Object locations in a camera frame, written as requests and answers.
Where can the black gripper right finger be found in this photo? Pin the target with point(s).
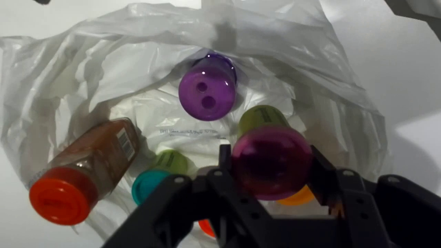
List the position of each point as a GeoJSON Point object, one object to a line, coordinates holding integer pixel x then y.
{"type": "Point", "coordinates": [394, 216]}

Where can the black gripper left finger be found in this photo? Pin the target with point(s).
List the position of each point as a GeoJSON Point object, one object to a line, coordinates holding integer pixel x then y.
{"type": "Point", "coordinates": [197, 216]}

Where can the teal lid dough can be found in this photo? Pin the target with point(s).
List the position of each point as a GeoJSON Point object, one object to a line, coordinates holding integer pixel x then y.
{"type": "Point", "coordinates": [151, 184]}

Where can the pink lid dough can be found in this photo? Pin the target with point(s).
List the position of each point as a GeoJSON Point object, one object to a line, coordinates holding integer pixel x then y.
{"type": "Point", "coordinates": [270, 160]}

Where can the purple plastic cup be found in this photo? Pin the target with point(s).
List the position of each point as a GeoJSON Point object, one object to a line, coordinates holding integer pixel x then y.
{"type": "Point", "coordinates": [206, 94]}

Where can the white plastic bag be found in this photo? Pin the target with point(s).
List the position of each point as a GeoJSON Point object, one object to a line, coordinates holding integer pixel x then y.
{"type": "Point", "coordinates": [114, 60]}

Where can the red cap spice bottle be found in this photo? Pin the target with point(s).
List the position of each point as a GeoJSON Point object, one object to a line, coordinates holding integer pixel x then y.
{"type": "Point", "coordinates": [86, 170]}

